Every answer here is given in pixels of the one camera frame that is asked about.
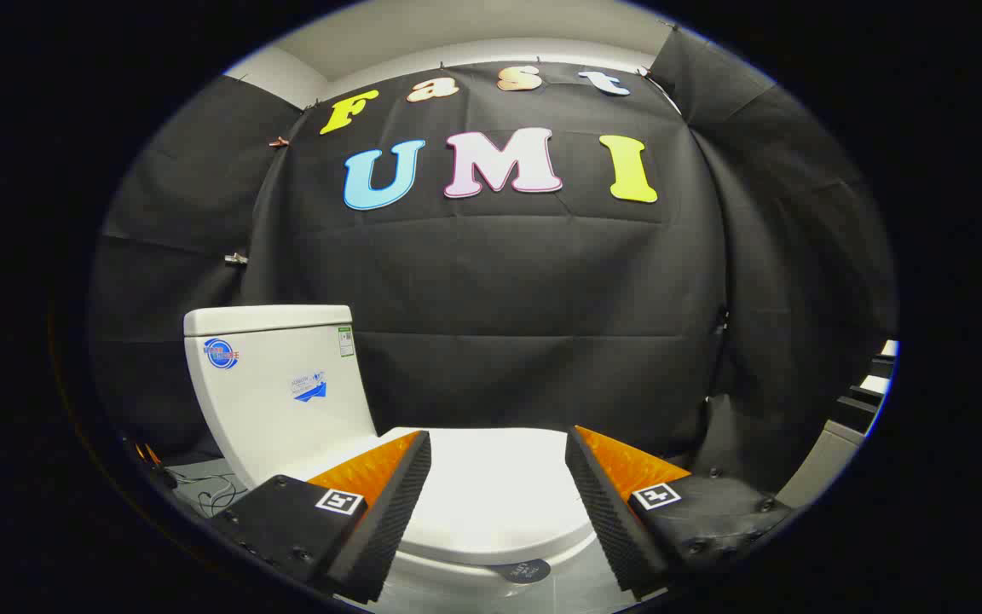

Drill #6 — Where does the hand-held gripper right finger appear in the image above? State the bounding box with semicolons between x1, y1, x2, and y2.
565;425;799;598

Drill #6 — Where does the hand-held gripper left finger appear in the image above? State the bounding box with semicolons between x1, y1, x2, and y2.
210;429;432;605

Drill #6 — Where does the white toilet lid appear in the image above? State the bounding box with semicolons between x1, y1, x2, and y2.
303;426;599;566

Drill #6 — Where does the white ceramic toilet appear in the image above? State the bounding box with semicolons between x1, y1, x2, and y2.
183;304;637;614

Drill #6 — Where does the black backdrop cloth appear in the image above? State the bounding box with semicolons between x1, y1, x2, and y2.
90;26;898;487

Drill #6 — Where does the black white striped object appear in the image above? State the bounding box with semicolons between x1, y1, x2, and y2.
777;339;899;510

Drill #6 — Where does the black cable with orange plug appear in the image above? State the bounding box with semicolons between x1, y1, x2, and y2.
120;437;246;519

